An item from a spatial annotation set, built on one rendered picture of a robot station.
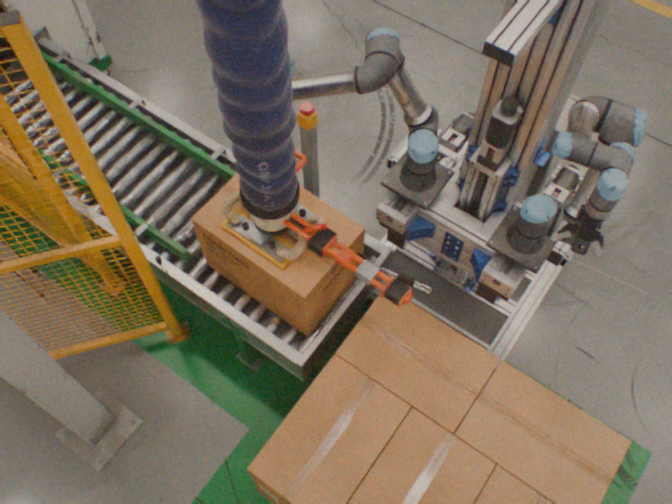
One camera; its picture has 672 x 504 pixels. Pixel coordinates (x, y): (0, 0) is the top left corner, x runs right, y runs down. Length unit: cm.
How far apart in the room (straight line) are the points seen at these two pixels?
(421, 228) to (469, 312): 76
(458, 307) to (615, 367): 87
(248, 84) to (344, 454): 155
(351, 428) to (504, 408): 64
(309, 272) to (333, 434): 68
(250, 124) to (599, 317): 239
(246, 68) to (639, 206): 291
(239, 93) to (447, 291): 185
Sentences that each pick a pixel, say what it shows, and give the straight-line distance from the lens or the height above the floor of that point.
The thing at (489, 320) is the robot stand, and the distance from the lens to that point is 347.
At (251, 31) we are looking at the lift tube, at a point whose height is 208.
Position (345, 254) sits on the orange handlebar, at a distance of 253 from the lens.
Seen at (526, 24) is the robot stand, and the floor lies 203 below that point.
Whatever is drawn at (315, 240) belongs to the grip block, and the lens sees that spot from 256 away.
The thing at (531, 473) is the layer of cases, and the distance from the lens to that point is 293.
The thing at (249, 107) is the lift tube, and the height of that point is 179.
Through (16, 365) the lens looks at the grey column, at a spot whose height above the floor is 104.
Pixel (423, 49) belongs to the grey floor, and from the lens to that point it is 478.
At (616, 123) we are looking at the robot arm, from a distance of 239.
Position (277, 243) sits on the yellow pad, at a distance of 271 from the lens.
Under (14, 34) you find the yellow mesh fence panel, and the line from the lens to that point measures 200.
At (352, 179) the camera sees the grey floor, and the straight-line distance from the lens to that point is 406.
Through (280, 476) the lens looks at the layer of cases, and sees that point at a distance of 283.
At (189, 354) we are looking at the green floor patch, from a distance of 362.
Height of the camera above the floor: 331
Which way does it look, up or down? 61 degrees down
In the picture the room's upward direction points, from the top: straight up
